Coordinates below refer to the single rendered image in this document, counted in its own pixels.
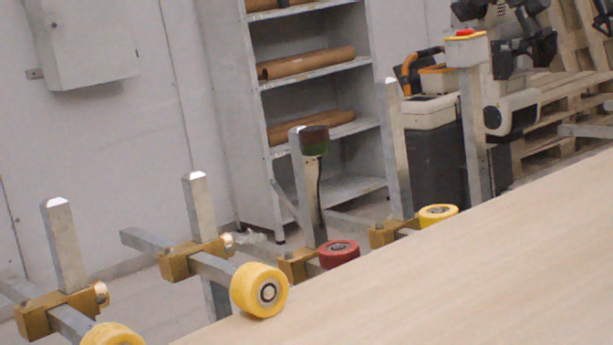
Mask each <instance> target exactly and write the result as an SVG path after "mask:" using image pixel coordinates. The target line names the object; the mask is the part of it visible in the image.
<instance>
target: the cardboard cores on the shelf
mask: <svg viewBox="0 0 613 345"><path fill-rule="evenodd" d="M314 1H320V0H289V4H290V6H292V5H302V4H303V3H309V2H314ZM244 3H245V10H246V13H247V14H249V13H254V12H260V11H265V10H271V9H277V8H278V3H277V0H244ZM355 57H356V53H355V49H354V47H353V46H351V45H349V46H344V47H328V48H325V47H324V48H320V49H315V50H311V52H306V53H302V54H297V55H293V56H288V57H280V58H276V59H271V60H267V61H263V63H259V62H257V64H255V69H256V76H257V80H262V79H264V80H265V81H268V80H273V79H277V78H285V77H289V76H293V75H297V74H301V73H305V71H309V70H314V69H318V68H325V67H329V66H334V65H338V64H343V63H347V61H350V60H354V59H355ZM356 118H357V114H356V112H354V110H344V111H341V110H340V109H339V108H335V109H332V110H326V111H322V112H318V113H315V114H311V115H308V116H304V117H301V119H297V120H291V121H287V122H283V123H279V124H276V125H273V126H268V127H266V134H267V139H268V146H269V148H270V147H274V146H276V145H279V144H282V143H286V142H289V139H288V134H287V133H288V132H289V131H290V129H291V128H292V127H295V126H299V125H302V126H312V125H327V126H328V128H333V127H336V126H338V125H341V124H345V123H349V122H352V121H354V120H356Z"/></svg>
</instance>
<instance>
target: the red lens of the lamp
mask: <svg viewBox="0 0 613 345"><path fill-rule="evenodd" d="M298 134H299V140H300V143H303V144H310V143H318V142H322V141H324V140H327V139H329V132H328V126H327V127H326V128H325V129H322V131H312V132H300V129H299V131H298Z"/></svg>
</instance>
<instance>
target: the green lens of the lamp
mask: <svg viewBox="0 0 613 345"><path fill-rule="evenodd" d="M300 147H301V152H302V155H303V156H317V155H323V154H326V152H330V151H332V145H330V139H328V140H327V141H326V142H323V143H319V144H313V145H303V144H301V143H300Z"/></svg>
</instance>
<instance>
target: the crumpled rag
mask: <svg viewBox="0 0 613 345"><path fill-rule="evenodd" d="M264 239H265V240H267V239H266V234H264V233H259V234H258V233H256V232H254V231H253V230H252V229H250V228H247V230H246V233H245V234H244V235H243V237H241V235H240V236H236V237H235V239H234V241H235V242H238V243H240V244H241V245H243V244H247V243H248V244H262V243H263V241H264Z"/></svg>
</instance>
